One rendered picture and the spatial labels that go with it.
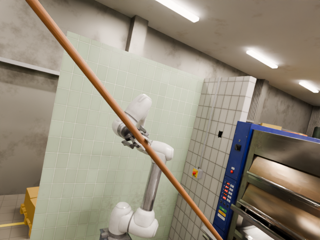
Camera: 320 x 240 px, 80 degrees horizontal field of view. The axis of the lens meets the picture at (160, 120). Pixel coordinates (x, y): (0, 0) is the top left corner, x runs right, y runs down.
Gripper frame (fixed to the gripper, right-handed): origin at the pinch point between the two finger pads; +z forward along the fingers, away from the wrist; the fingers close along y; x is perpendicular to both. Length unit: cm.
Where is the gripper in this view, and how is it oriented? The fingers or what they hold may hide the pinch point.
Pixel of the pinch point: (143, 142)
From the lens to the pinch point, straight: 83.0
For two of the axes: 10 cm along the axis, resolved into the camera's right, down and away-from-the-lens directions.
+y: -7.2, 6.4, -2.6
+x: -5.2, -7.5, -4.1
